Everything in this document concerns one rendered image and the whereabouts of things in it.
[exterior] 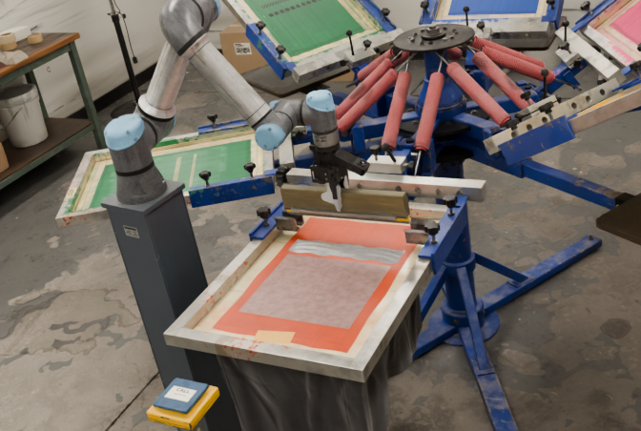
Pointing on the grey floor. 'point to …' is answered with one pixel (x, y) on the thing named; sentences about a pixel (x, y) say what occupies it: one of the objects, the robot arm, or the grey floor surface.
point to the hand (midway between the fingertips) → (343, 204)
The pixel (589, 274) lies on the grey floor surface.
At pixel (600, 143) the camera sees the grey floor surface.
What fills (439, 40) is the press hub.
